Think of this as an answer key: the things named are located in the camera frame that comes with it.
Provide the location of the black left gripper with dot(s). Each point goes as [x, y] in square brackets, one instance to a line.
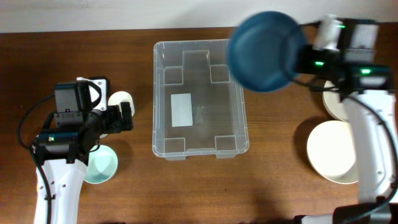
[116, 121]

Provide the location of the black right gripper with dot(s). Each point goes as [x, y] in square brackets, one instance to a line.
[303, 55]

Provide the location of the cream plastic cup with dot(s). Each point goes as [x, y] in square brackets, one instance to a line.
[120, 97]

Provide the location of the large cream bowl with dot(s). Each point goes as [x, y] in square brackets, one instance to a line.
[331, 152]
[334, 107]

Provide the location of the mint green small bowl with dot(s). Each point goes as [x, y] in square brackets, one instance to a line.
[102, 165]

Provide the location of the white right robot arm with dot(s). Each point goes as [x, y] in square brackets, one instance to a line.
[366, 91]

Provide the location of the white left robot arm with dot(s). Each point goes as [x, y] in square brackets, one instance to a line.
[68, 152]

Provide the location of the clear plastic storage bin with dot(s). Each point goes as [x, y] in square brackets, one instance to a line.
[198, 67]

